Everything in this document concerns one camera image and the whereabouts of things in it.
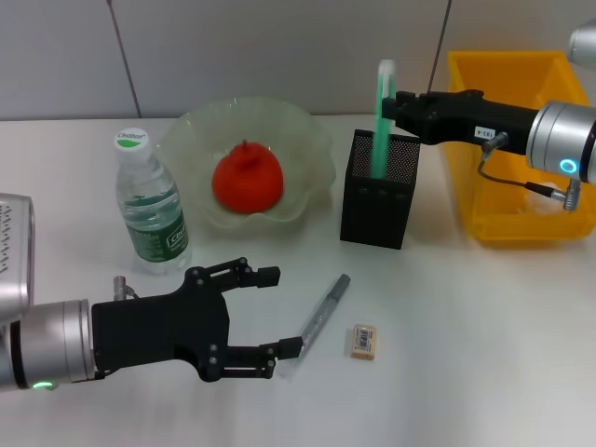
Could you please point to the green glass fruit plate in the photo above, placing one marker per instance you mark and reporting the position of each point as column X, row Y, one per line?
column 200, row 125

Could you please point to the yellow plastic bin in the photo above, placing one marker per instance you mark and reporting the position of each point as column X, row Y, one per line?
column 503, row 84

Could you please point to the clear water bottle green label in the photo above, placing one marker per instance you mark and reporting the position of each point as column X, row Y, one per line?
column 153, row 209

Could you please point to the black mesh pen holder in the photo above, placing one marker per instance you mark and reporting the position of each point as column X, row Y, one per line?
column 377, row 209

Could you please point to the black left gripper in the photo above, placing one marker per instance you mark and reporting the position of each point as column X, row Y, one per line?
column 158, row 326

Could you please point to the left wrist camera housing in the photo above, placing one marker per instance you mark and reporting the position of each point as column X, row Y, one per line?
column 16, row 251

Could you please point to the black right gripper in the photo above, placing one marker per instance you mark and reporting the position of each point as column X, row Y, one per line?
column 465, row 118

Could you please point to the orange toy fruit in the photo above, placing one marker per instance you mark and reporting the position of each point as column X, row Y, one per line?
column 247, row 181

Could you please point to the mint green pen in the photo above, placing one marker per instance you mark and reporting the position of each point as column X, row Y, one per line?
column 384, row 84

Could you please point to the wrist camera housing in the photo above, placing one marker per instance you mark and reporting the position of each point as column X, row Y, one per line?
column 16, row 251
column 584, row 42

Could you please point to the grey marker pen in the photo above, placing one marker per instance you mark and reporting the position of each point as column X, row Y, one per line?
column 326, row 307

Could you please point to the right wrist camera housing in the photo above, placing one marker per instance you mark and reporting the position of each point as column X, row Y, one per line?
column 584, row 42

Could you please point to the beige eraser with barcode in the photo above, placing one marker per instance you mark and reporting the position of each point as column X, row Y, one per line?
column 364, row 341

